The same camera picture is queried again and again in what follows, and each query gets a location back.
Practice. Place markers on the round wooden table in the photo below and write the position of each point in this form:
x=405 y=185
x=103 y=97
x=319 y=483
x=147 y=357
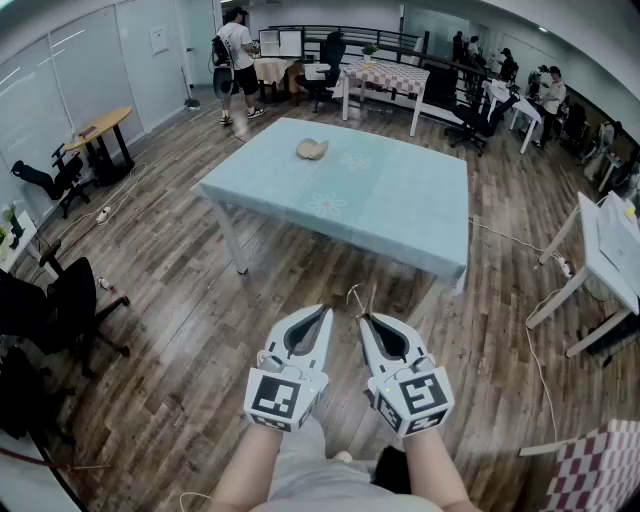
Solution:
x=102 y=125

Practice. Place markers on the person's light grey shirt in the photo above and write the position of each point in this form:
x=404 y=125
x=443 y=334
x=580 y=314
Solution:
x=345 y=492

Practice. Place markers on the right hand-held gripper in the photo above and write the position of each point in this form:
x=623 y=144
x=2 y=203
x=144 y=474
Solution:
x=415 y=395

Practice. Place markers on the table with beige cloth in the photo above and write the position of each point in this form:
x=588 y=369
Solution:
x=272 y=70

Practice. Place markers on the white wall notice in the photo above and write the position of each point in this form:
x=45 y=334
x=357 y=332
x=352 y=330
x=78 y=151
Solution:
x=159 y=41

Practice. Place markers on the table with checkered cloth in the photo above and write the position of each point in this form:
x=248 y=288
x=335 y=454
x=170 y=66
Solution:
x=385 y=75

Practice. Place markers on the red checkered cloth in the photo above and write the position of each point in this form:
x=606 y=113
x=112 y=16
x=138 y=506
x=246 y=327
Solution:
x=597 y=470

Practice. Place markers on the person's left forearm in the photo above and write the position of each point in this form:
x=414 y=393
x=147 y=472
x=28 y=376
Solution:
x=250 y=465

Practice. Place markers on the white power strip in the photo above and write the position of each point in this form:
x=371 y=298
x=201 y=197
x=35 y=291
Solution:
x=104 y=216
x=565 y=266

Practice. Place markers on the small red book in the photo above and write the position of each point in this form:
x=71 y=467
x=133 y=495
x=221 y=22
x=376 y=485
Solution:
x=88 y=132

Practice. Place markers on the white shelf cabinet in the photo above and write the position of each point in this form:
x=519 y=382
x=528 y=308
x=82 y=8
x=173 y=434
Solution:
x=280 y=42

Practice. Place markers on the light blue flowered tablecloth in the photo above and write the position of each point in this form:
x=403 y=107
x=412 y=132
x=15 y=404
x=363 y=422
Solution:
x=360 y=185

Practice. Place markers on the white desk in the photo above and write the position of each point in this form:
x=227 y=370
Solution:
x=520 y=107
x=607 y=245

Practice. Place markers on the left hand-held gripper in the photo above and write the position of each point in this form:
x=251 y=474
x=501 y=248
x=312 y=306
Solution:
x=280 y=395

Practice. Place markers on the small potted plant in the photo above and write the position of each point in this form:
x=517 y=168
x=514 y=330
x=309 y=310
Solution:
x=9 y=220

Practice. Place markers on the black metal railing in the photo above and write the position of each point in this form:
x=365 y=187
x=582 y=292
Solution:
x=395 y=42

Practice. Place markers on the black waist pouch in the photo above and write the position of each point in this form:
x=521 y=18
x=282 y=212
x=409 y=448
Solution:
x=390 y=465

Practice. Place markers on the potted green plant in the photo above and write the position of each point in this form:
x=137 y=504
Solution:
x=370 y=50

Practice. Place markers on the black office chair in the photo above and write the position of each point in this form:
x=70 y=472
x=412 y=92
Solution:
x=475 y=117
x=57 y=182
x=70 y=305
x=327 y=60

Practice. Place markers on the tan glasses case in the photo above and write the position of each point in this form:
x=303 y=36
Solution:
x=306 y=149

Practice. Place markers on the black backpack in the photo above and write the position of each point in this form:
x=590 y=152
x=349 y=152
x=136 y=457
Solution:
x=220 y=50

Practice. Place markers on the person's white shoe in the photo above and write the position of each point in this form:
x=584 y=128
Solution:
x=343 y=456

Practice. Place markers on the person's light grey trousers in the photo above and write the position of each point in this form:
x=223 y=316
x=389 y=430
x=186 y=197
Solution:
x=300 y=440

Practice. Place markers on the person's right forearm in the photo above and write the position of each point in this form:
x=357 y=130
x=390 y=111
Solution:
x=430 y=465

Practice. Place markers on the broom with dustpan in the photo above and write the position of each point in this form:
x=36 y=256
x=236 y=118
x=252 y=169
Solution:
x=191 y=102

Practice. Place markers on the white side table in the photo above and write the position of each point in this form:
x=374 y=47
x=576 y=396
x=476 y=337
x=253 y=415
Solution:
x=15 y=250

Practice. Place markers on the plastic bottle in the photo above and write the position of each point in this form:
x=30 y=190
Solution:
x=105 y=283

